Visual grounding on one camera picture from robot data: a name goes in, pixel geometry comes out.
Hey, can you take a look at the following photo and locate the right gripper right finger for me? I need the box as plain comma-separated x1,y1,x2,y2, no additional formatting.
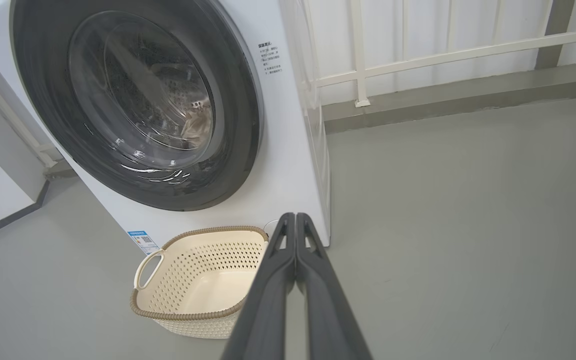
295,212,374,360

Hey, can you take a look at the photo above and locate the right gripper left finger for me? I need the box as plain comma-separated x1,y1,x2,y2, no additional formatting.
221,212,297,360

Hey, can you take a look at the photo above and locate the cream white garment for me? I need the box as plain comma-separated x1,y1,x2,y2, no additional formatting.
180,97,215,151

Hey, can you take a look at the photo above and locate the black round glass washer door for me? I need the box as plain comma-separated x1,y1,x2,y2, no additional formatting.
9,0,265,212

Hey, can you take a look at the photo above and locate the white front-load washing machine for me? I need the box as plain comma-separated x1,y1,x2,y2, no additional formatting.
0,0,332,252

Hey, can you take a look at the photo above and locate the stainless steel washing machine drum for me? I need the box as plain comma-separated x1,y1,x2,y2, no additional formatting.
70,12,215,171

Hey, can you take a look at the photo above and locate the cream perforated laundry basket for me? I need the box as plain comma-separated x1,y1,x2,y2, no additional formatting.
129,225,271,340

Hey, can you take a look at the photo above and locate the round white filter cover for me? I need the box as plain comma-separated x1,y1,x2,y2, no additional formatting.
263,218,282,242

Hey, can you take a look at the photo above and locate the blue energy label sticker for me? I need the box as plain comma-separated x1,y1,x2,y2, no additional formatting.
127,230,160,256

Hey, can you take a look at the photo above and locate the black printed text label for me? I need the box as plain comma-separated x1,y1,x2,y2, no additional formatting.
257,41,285,77

